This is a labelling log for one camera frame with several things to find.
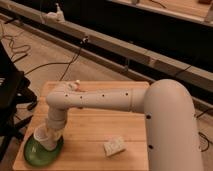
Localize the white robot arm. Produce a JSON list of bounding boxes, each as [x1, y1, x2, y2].
[[46, 79, 204, 171]]

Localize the green ceramic bowl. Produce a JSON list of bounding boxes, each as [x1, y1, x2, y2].
[[23, 135, 64, 167]]

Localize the white bottle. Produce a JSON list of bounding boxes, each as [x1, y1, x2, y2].
[[68, 80, 80, 91]]

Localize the white sponge block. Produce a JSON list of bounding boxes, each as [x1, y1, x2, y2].
[[103, 137, 126, 157]]

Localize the black office chair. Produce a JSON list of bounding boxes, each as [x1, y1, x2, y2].
[[0, 41, 37, 162]]

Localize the black floor cable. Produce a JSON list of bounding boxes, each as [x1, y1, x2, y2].
[[23, 35, 90, 82]]

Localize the black cables at right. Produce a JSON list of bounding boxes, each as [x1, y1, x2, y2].
[[195, 108, 213, 154]]

